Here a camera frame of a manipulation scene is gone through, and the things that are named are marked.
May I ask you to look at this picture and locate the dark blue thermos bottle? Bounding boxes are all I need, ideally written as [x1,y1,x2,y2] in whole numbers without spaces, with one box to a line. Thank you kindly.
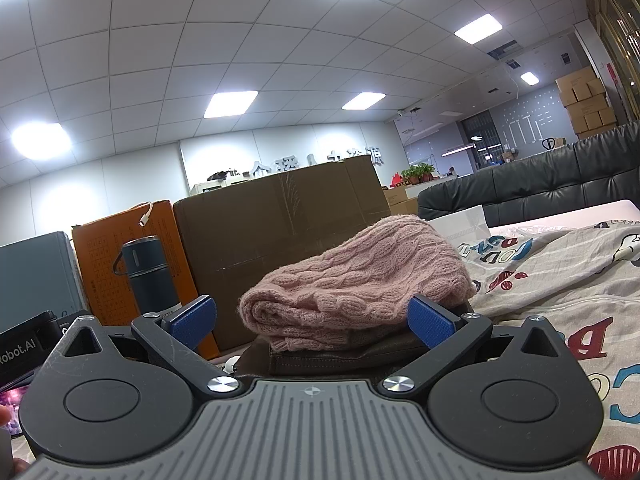
[112,235,184,330]

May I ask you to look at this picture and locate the pink knitted sweater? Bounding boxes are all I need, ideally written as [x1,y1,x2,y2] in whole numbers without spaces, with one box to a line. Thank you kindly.
[238,215,478,353]

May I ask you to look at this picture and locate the potted green plant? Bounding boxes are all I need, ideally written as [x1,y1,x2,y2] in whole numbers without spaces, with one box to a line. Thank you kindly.
[400,162,437,185]

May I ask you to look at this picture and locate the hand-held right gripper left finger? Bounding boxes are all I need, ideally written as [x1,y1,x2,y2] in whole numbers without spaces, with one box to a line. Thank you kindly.
[47,296,242,397]

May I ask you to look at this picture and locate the wall lettering sign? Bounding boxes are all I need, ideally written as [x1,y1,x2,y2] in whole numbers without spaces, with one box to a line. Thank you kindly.
[249,147,387,182]

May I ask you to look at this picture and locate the ceiling light panels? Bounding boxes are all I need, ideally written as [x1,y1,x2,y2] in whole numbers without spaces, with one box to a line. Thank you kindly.
[0,0,541,161]

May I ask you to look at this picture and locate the large brown cardboard box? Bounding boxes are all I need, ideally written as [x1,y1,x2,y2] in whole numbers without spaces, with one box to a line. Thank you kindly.
[172,154,394,353]

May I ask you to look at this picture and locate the smartphone with lit screen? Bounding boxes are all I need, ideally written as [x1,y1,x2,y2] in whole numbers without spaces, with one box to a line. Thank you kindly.
[0,384,25,437]

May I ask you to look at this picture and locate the orange cardboard box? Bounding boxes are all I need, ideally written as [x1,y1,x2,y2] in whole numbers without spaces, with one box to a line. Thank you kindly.
[71,200,222,361]

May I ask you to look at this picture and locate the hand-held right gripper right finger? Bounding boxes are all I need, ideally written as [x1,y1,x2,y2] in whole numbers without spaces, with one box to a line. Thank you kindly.
[377,296,573,397]

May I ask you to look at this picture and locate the printed bedsheet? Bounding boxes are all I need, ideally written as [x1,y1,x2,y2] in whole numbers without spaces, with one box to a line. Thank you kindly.
[456,216,640,480]

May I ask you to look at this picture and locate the blue-grey foam box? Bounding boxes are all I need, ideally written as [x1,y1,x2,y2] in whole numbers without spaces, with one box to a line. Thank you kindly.
[0,231,89,333]

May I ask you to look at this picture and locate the small cardboard box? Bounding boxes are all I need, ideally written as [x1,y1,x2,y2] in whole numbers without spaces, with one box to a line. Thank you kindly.
[382,186,420,217]

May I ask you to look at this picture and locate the black leather sofa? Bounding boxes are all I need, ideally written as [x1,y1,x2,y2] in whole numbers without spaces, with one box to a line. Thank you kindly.
[417,121,640,229]

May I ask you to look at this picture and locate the brown leather jacket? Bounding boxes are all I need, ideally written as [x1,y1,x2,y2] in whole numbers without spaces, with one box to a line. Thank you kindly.
[231,300,477,380]

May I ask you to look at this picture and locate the stack of cardboard boxes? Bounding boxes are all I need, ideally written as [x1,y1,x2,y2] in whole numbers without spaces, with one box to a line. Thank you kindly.
[555,65,619,141]

